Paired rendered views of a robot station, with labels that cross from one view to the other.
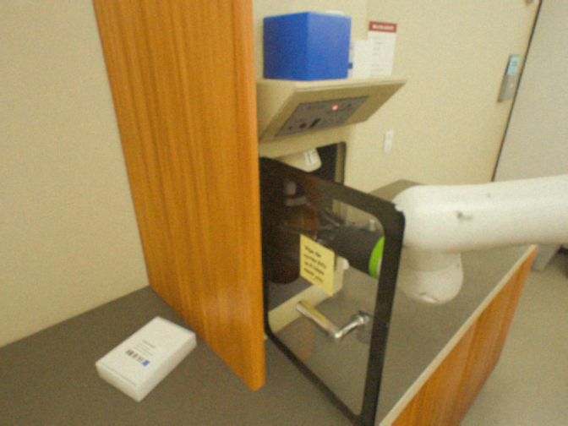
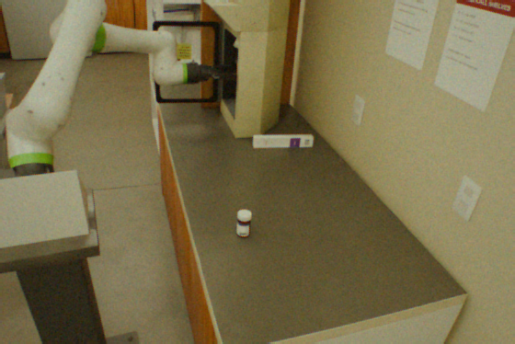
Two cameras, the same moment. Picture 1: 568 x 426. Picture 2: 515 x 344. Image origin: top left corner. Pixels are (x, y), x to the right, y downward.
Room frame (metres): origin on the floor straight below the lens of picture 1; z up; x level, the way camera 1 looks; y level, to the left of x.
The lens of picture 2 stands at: (1.58, -1.62, 1.75)
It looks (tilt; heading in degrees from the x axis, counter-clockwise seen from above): 31 degrees down; 114
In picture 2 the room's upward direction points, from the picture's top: 4 degrees clockwise
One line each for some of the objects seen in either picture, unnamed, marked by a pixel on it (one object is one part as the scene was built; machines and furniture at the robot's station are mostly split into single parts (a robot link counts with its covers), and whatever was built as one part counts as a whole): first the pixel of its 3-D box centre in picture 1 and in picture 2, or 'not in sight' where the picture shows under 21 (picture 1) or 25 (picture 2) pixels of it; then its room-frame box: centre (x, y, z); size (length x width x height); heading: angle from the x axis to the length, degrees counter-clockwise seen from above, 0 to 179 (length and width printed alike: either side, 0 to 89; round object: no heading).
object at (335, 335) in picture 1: (328, 316); not in sight; (0.40, -0.06, 1.20); 0.10 x 0.05 x 0.03; 37
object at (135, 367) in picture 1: (149, 354); not in sight; (0.56, 0.29, 0.96); 0.16 x 0.12 x 0.04; 151
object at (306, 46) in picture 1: (306, 48); not in sight; (0.62, -0.03, 1.56); 0.10 x 0.10 x 0.09; 43
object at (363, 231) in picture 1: (310, 290); (186, 63); (0.47, -0.04, 1.19); 0.30 x 0.01 x 0.40; 37
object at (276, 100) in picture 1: (333, 106); (218, 11); (0.67, -0.09, 1.46); 0.32 x 0.12 x 0.10; 133
